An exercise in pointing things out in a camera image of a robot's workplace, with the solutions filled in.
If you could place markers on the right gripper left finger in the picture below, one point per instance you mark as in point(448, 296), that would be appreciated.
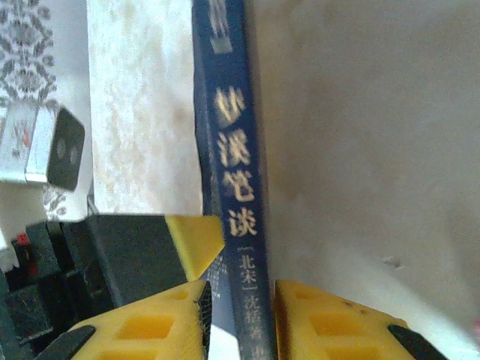
point(150, 326)

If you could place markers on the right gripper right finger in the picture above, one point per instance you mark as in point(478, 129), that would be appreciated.
point(330, 330)

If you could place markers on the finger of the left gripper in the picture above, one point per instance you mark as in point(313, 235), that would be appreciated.
point(150, 247)

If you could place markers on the navy book with printed text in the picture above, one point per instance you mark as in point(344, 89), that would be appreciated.
point(232, 150)

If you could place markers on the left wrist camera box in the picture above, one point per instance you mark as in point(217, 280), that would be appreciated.
point(63, 150)

